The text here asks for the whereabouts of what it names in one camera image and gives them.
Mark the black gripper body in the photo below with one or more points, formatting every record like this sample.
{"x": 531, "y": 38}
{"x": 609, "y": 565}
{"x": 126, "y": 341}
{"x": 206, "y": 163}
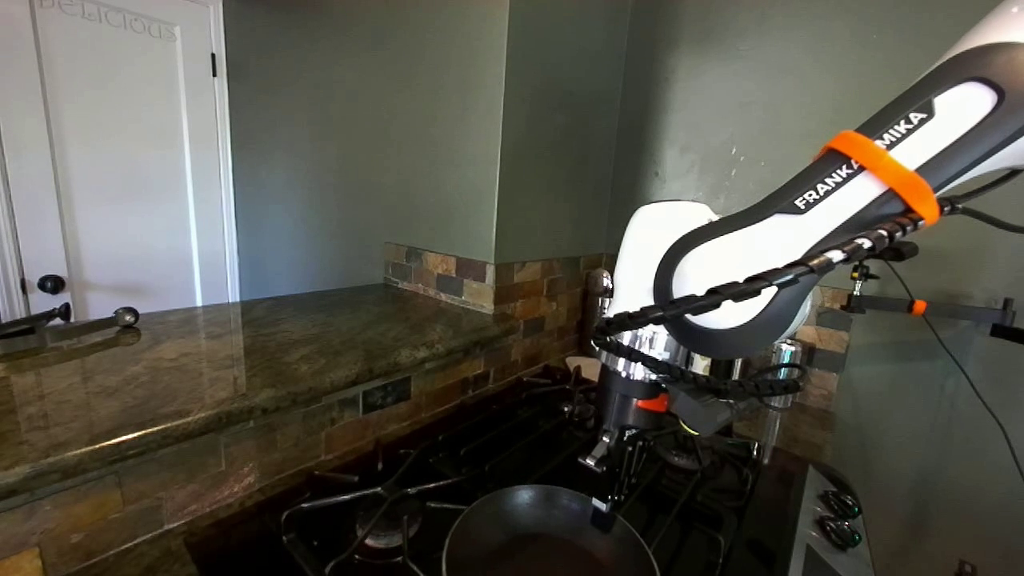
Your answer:
{"x": 631, "y": 411}

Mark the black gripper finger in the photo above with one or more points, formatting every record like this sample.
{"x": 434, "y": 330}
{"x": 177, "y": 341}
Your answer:
{"x": 601, "y": 456}
{"x": 615, "y": 487}

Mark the black frying pan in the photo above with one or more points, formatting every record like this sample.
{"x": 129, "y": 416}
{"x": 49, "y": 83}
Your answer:
{"x": 540, "y": 528}

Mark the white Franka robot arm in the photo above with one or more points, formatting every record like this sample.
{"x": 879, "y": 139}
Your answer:
{"x": 696, "y": 283}

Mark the black gas stove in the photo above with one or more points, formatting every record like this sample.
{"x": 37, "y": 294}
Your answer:
{"x": 706, "y": 506}

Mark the black door knob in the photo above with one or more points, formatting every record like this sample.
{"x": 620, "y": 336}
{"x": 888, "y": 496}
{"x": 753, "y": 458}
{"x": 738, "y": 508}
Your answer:
{"x": 54, "y": 283}

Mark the white door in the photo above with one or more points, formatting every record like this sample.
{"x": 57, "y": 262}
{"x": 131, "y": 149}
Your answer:
{"x": 118, "y": 153}

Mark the wall power outlet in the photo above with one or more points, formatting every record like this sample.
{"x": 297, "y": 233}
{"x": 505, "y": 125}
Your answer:
{"x": 385, "y": 393}

